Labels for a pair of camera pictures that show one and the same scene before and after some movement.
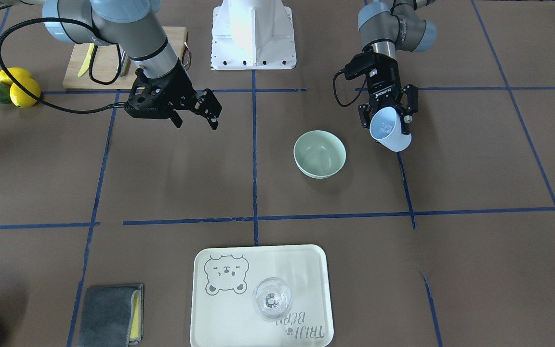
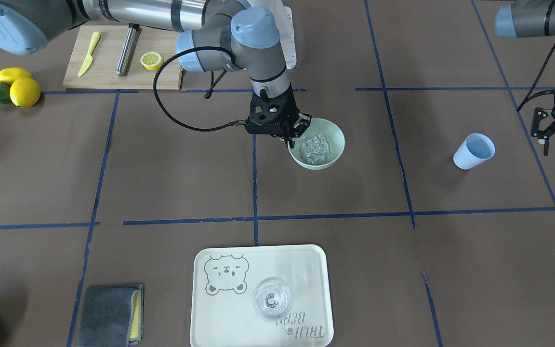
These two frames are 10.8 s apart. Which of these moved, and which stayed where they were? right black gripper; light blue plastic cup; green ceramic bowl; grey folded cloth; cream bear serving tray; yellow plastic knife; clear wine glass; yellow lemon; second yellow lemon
Moved: light blue plastic cup; green ceramic bowl; right black gripper
Stayed: cream bear serving tray; yellow plastic knife; grey folded cloth; yellow lemon; second yellow lemon; clear wine glass
